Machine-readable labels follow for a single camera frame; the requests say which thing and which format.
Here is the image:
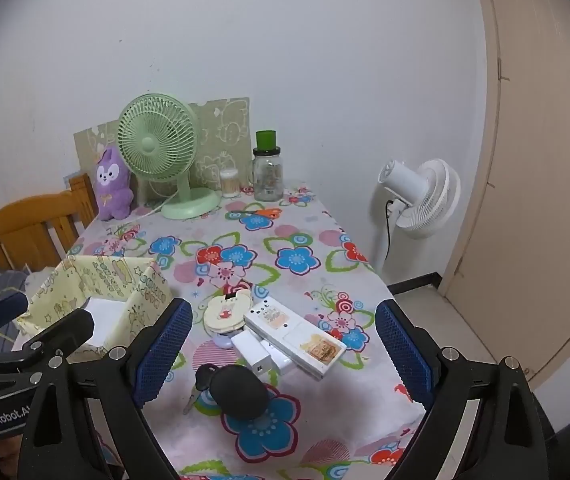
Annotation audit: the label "cream bear compact mirror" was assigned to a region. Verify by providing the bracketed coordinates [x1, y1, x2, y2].
[202, 287, 253, 336]

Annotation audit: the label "white desk fan cable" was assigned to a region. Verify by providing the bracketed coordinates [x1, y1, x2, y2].
[125, 201, 178, 221]

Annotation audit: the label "wooden chair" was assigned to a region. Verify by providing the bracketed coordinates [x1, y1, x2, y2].
[0, 172, 98, 273]

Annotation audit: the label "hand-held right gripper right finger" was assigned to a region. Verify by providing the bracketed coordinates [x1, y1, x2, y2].
[375, 300, 550, 480]

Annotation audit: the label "clear cotton swab container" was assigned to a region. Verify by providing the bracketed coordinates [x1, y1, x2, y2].
[219, 167, 241, 199]

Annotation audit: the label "black rubber air blower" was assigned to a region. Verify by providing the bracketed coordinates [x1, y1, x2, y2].
[217, 364, 271, 421]

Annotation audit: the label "orange handled scissors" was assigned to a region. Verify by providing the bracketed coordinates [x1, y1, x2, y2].
[237, 206, 283, 221]

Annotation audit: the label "white charger block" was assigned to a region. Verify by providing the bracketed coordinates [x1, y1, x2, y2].
[230, 332, 273, 376]

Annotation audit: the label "white power strip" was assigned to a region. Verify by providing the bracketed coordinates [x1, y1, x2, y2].
[242, 297, 347, 381]

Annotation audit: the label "glass mason jar green lid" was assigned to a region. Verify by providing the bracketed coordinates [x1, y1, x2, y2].
[246, 130, 286, 202]

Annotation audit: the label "black fan power cable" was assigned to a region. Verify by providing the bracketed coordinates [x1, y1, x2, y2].
[384, 199, 394, 263]

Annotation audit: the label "yellow cartoon printed box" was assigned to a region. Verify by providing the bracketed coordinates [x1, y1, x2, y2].
[15, 255, 173, 353]

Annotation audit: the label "key with black head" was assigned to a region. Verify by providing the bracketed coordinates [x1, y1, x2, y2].
[182, 364, 221, 416]

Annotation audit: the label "green desk fan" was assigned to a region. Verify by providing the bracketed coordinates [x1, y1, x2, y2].
[116, 91, 222, 221]

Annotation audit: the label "purple plush toy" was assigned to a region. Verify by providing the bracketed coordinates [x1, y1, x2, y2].
[94, 146, 134, 222]

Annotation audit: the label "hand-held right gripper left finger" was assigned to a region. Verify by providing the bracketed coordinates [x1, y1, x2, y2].
[19, 299, 193, 480]

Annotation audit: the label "white standing fan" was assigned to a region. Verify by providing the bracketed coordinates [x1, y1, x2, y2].
[374, 158, 462, 276]

